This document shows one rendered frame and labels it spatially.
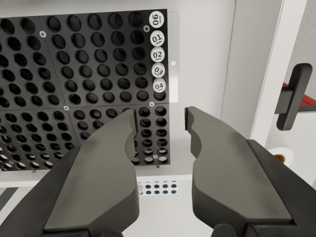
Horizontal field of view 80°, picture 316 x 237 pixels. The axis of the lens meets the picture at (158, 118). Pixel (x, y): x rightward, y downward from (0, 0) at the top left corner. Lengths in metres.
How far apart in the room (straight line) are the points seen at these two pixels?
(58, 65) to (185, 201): 0.45
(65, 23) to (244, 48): 0.17
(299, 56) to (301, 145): 0.90
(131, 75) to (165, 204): 0.42
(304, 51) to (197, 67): 1.14
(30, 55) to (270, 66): 0.21
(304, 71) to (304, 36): 1.12
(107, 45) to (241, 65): 0.14
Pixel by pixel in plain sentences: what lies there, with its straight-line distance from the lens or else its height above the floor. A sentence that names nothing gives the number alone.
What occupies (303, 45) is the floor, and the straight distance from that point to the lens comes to 1.36.
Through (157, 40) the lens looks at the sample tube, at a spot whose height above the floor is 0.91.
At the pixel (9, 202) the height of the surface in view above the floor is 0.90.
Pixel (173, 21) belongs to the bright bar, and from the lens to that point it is 0.24.
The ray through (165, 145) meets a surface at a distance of 0.23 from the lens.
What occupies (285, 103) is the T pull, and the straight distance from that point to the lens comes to 0.23.
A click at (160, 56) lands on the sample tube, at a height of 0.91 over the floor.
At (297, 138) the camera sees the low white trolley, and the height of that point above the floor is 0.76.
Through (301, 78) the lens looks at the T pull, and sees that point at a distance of 0.23.
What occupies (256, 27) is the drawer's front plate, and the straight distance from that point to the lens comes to 0.21.
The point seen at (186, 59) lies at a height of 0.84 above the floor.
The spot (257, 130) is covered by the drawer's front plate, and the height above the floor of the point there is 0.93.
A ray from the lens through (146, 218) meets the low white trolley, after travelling 0.61.
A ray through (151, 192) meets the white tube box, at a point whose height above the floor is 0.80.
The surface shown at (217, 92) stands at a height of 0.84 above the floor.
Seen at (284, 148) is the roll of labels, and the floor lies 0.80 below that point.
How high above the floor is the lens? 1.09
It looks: 60 degrees down
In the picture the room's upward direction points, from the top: 179 degrees clockwise
